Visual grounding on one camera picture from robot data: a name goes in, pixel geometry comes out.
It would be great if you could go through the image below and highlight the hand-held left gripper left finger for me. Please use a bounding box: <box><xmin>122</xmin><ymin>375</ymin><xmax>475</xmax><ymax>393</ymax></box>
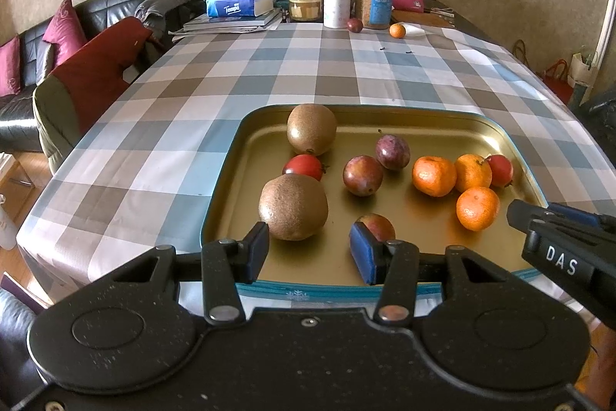
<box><xmin>97</xmin><ymin>221</ymin><xmax>270</xmax><ymax>326</ymax></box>

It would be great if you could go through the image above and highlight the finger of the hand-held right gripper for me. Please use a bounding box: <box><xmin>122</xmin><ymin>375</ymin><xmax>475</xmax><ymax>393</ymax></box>
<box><xmin>507</xmin><ymin>198</ymin><xmax>616</xmax><ymax>249</ymax></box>
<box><xmin>549</xmin><ymin>202</ymin><xmax>616</xmax><ymax>233</ymax></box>

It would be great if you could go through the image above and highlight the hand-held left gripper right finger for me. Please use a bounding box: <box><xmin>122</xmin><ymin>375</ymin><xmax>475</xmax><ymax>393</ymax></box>
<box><xmin>349</xmin><ymin>221</ymin><xmax>519</xmax><ymax>326</ymax></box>

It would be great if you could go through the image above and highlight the purple plum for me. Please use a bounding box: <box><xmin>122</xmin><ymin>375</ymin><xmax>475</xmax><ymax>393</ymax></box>
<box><xmin>355</xmin><ymin>213</ymin><xmax>396</xmax><ymax>243</ymax></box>
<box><xmin>343</xmin><ymin>155</ymin><xmax>384</xmax><ymax>197</ymax></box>
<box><xmin>375</xmin><ymin>133</ymin><xmax>412</xmax><ymax>172</ymax></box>

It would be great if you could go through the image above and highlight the small red tomato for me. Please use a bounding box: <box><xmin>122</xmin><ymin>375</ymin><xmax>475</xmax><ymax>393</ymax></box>
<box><xmin>487</xmin><ymin>154</ymin><xmax>514</xmax><ymax>188</ymax></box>

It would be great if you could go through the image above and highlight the brown kiwi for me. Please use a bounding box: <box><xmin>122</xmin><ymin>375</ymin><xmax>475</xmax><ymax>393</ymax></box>
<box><xmin>258</xmin><ymin>173</ymin><xmax>329</xmax><ymax>242</ymax></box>
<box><xmin>287</xmin><ymin>103</ymin><xmax>338</xmax><ymax>156</ymax></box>

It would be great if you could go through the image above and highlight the gold metal tray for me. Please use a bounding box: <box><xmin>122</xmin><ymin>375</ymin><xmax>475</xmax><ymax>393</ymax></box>
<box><xmin>198</xmin><ymin>104</ymin><xmax>549</xmax><ymax>299</ymax></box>

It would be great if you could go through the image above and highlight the large red tomato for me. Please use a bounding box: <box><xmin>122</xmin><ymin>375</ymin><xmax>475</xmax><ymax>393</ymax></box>
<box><xmin>282</xmin><ymin>154</ymin><xmax>328</xmax><ymax>181</ymax></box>

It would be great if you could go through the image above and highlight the black plastic bag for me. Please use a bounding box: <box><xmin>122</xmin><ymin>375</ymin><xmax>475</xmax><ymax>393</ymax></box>
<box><xmin>577</xmin><ymin>89</ymin><xmax>616</xmax><ymax>152</ymax></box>

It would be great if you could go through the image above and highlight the red shopping bag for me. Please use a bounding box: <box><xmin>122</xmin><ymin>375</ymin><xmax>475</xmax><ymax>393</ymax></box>
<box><xmin>543</xmin><ymin>59</ymin><xmax>573</xmax><ymax>101</ymax></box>

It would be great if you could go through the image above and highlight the white shopping bag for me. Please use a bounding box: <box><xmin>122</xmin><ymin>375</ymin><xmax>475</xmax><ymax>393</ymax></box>
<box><xmin>567</xmin><ymin>52</ymin><xmax>600</xmax><ymax>89</ymax></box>

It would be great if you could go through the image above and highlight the checkered tablecloth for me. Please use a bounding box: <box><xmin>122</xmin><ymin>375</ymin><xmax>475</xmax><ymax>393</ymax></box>
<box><xmin>16</xmin><ymin>20</ymin><xmax>602</xmax><ymax>320</ymax></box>

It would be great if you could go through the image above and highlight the white pipe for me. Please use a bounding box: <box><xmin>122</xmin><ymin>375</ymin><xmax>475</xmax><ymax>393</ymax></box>
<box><xmin>597</xmin><ymin>0</ymin><xmax>616</xmax><ymax>70</ymax></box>

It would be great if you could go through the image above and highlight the stack of magazines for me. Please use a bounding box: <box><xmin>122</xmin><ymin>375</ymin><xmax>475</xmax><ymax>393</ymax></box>
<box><xmin>172</xmin><ymin>9</ymin><xmax>285</xmax><ymax>40</ymax></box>

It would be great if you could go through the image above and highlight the olive green cloth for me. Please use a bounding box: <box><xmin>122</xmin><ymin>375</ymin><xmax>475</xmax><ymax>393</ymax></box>
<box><xmin>33</xmin><ymin>75</ymin><xmax>82</xmax><ymax>175</ymax></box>

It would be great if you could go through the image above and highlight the red chair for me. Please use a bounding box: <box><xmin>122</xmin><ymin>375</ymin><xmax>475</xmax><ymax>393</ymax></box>
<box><xmin>48</xmin><ymin>16</ymin><xmax>155</xmax><ymax>137</ymax></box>

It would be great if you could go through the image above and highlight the blue tissue pack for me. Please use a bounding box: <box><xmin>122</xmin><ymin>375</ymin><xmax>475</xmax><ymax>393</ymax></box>
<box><xmin>206</xmin><ymin>0</ymin><xmax>258</xmax><ymax>18</ymax></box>

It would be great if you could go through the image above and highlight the yellow lid glass jar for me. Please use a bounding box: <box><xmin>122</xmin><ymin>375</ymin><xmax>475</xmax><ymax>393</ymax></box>
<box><xmin>288</xmin><ymin>0</ymin><xmax>323</xmax><ymax>23</ymax></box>

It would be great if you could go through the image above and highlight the black leather seat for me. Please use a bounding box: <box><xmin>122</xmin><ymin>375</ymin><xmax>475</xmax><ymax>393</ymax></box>
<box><xmin>0</xmin><ymin>288</ymin><xmax>49</xmax><ymax>411</ymax></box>

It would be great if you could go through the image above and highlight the grey jacket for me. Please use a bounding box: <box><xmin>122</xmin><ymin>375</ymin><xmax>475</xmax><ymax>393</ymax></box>
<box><xmin>134</xmin><ymin>0</ymin><xmax>209</xmax><ymax>50</ymax></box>

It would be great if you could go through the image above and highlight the black leather sofa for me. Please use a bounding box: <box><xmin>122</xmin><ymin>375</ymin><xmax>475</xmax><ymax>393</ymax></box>
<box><xmin>0</xmin><ymin>0</ymin><xmax>164</xmax><ymax>152</ymax></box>

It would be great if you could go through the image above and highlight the magenta cushion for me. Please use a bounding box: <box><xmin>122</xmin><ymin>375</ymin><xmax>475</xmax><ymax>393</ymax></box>
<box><xmin>42</xmin><ymin>0</ymin><xmax>88</xmax><ymax>67</ymax></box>
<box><xmin>0</xmin><ymin>34</ymin><xmax>24</xmax><ymax>97</ymax></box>

